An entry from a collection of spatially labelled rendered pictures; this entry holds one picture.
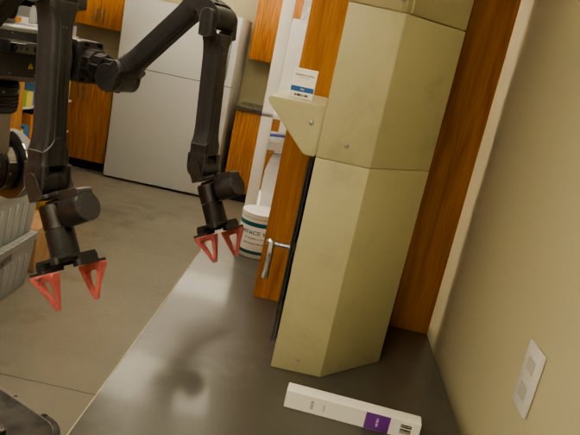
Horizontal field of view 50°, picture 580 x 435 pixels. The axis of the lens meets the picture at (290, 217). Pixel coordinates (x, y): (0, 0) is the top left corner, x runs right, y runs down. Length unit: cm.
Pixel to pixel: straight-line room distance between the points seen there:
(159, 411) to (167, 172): 534
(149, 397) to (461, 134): 97
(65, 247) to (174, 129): 511
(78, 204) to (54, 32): 32
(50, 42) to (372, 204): 69
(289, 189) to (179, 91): 473
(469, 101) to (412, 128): 35
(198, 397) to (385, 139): 62
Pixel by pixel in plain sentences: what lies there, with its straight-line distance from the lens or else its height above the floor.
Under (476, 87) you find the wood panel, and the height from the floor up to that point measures 161.
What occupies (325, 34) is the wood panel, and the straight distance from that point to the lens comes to 161.
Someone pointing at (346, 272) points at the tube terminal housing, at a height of 119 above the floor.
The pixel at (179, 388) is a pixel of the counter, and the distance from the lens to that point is 127.
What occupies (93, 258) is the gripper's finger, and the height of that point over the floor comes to 113.
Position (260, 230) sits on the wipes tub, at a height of 104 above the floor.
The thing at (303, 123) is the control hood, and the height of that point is 147.
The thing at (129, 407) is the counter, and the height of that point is 94.
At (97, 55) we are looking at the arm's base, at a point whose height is 148.
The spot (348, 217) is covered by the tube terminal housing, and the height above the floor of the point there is 130.
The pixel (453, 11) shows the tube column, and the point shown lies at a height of 174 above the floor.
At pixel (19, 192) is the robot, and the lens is 193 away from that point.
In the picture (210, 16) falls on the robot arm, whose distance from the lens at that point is 162.
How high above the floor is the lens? 160
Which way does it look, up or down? 15 degrees down
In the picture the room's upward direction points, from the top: 12 degrees clockwise
